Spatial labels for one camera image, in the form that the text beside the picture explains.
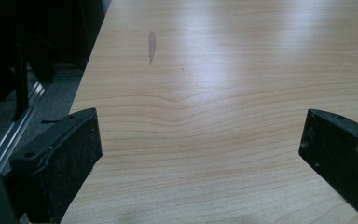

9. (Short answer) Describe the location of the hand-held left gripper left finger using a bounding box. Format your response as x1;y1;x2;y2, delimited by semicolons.
8;107;104;224

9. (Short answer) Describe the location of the aluminium floor rail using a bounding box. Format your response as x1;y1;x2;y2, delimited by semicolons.
0;81;47;174

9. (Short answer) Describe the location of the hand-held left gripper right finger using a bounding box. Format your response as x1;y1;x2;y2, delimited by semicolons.
297;108;358;224

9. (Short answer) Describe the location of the black metal stand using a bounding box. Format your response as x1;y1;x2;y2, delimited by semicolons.
12;36;30;121

